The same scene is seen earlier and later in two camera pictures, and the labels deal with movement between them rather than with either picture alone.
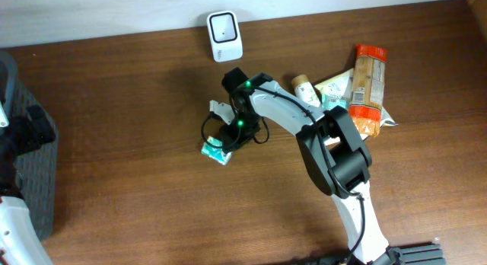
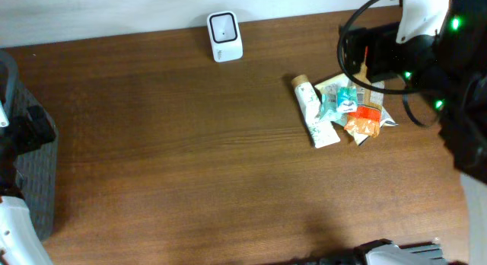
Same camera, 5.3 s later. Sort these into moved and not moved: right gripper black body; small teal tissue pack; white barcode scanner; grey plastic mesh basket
Moved: right gripper black body; small teal tissue pack
Not moved: white barcode scanner; grey plastic mesh basket
